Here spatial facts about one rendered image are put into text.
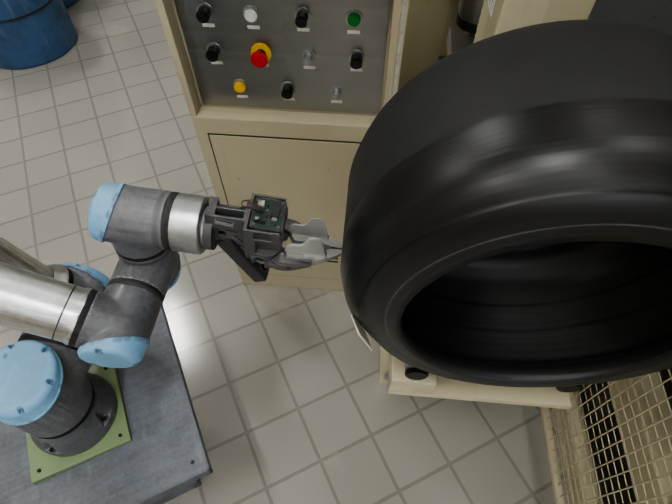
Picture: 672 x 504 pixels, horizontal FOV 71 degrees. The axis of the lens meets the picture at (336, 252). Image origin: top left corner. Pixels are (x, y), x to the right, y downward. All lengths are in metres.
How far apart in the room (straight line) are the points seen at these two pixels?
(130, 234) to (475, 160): 0.49
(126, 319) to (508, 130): 0.59
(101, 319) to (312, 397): 1.19
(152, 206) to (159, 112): 2.28
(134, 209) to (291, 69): 0.70
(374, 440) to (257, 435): 0.42
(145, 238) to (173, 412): 0.62
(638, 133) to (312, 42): 0.89
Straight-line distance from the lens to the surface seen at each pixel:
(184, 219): 0.71
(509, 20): 0.82
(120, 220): 0.74
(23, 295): 0.79
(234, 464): 1.83
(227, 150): 1.47
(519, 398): 1.07
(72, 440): 1.26
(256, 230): 0.68
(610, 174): 0.51
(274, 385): 1.88
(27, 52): 3.63
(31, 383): 1.09
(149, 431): 1.28
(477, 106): 0.56
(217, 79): 1.38
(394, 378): 0.96
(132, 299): 0.80
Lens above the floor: 1.76
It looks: 55 degrees down
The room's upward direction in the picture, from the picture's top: straight up
